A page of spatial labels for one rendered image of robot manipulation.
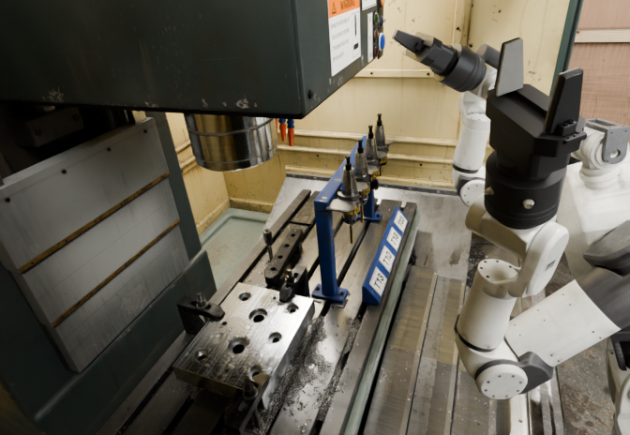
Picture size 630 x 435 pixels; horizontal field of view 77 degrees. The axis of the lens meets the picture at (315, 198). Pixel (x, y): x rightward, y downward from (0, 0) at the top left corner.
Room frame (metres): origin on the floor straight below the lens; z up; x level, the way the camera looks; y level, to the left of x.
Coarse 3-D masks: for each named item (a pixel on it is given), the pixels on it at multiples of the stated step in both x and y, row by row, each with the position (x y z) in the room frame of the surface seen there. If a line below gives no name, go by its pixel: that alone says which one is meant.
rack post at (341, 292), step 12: (324, 216) 0.87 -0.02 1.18; (324, 228) 0.87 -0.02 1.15; (324, 240) 0.88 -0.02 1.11; (324, 252) 0.88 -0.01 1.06; (324, 264) 0.88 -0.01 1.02; (324, 276) 0.88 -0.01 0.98; (336, 276) 0.89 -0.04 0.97; (324, 288) 0.88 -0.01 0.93; (336, 288) 0.88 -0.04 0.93; (336, 300) 0.85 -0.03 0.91
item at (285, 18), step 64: (0, 0) 0.72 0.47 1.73; (64, 0) 0.67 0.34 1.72; (128, 0) 0.62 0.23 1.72; (192, 0) 0.57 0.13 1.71; (256, 0) 0.54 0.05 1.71; (320, 0) 0.59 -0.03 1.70; (0, 64) 0.75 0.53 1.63; (64, 64) 0.69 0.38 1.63; (128, 64) 0.63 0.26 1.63; (192, 64) 0.58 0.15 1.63; (256, 64) 0.54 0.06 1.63; (320, 64) 0.58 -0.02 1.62
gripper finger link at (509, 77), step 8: (512, 40) 0.44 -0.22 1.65; (520, 40) 0.44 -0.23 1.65; (504, 48) 0.44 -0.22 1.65; (512, 48) 0.44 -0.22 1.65; (520, 48) 0.44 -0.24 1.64; (504, 56) 0.44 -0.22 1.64; (512, 56) 0.44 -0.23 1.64; (520, 56) 0.45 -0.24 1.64; (504, 64) 0.44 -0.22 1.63; (512, 64) 0.45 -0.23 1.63; (520, 64) 0.45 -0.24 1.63; (504, 72) 0.45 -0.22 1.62; (512, 72) 0.45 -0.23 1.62; (520, 72) 0.45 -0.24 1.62; (496, 80) 0.45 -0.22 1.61; (504, 80) 0.45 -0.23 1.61; (512, 80) 0.45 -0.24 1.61; (520, 80) 0.45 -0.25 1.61; (496, 88) 0.45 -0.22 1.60; (504, 88) 0.45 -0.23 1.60; (512, 88) 0.45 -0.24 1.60
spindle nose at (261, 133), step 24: (192, 120) 0.65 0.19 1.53; (216, 120) 0.63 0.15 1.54; (240, 120) 0.64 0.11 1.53; (264, 120) 0.67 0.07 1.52; (192, 144) 0.67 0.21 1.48; (216, 144) 0.64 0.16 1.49; (240, 144) 0.64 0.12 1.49; (264, 144) 0.66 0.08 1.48; (216, 168) 0.64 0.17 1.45; (240, 168) 0.64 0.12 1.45
